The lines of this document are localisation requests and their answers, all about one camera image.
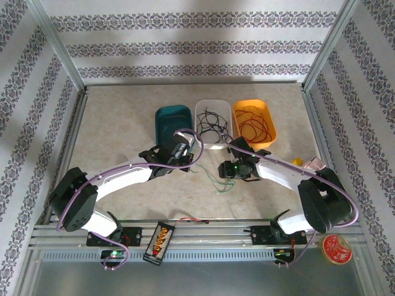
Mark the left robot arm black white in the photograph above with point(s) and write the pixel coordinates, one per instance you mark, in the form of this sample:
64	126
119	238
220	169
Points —
117	182

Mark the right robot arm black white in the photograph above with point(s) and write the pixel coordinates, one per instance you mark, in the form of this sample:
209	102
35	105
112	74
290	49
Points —
284	175

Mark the orange plastic bin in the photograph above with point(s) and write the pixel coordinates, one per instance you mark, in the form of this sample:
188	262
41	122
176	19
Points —
262	145

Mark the teal plastic bin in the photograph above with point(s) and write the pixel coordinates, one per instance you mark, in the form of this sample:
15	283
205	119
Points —
171	118

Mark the white plastic bin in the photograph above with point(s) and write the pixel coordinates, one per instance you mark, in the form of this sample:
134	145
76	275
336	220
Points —
213	105

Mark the yellow block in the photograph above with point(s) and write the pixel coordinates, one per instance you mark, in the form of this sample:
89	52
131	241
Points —
298	161

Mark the pink plastic object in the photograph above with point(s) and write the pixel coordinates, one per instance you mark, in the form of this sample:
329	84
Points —
316	162

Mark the black hub with orange connectors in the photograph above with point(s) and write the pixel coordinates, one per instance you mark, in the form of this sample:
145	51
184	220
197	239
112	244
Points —
159	243

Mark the round red tin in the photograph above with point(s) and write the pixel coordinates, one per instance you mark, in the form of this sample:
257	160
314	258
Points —
337	249

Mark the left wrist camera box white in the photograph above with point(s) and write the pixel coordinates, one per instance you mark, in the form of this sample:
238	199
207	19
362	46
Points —
186	137

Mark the wide aluminium mounting rail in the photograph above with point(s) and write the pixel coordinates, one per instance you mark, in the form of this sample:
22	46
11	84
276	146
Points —
210	235

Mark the long aluminium wall rail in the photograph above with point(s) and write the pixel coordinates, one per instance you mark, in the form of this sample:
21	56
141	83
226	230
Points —
185	83

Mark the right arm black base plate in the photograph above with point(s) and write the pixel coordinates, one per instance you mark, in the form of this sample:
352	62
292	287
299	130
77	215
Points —
262	237

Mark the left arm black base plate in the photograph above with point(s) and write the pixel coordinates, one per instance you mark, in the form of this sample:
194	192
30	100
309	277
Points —
135	236

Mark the aluminium side rail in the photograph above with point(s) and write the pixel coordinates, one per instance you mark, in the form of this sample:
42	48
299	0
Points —
72	138
306	92

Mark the aluminium corner post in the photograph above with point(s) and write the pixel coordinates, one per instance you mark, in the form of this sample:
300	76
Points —
51	37
331	37

